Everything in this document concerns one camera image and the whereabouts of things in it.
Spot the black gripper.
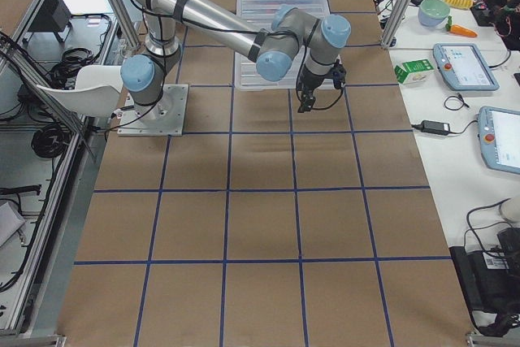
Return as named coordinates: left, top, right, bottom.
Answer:
left=296, top=68, right=327, bottom=113

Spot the clear plastic box lid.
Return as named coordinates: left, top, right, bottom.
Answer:
left=230, top=5, right=351, bottom=91

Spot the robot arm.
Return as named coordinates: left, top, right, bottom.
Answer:
left=132, top=0, right=351, bottom=113

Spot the green white carton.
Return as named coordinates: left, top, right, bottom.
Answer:
left=394, top=59, right=434, bottom=85

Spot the black power adapter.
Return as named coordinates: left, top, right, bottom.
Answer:
left=421, top=120, right=451, bottom=136

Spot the green bowl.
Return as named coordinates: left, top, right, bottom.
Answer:
left=418, top=0, right=450, bottom=27

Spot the far teach pendant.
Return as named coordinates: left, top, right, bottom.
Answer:
left=432, top=43, right=500, bottom=92

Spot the teach pendant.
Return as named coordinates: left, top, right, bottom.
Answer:
left=477, top=106, right=519, bottom=174
left=432, top=43, right=500, bottom=92

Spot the toy carrot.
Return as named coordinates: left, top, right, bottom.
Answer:
left=445, top=15, right=478, bottom=38

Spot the yellow toy corn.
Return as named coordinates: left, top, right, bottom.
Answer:
left=443, top=0, right=475, bottom=10

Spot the near teach pendant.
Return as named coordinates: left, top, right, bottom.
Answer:
left=477, top=106, right=519, bottom=174

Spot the white chair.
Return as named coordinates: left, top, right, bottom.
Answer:
left=37, top=65, right=123, bottom=117

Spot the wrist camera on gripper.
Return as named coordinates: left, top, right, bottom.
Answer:
left=328, top=59, right=346, bottom=90

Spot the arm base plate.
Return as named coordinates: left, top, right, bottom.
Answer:
left=116, top=84, right=189, bottom=137

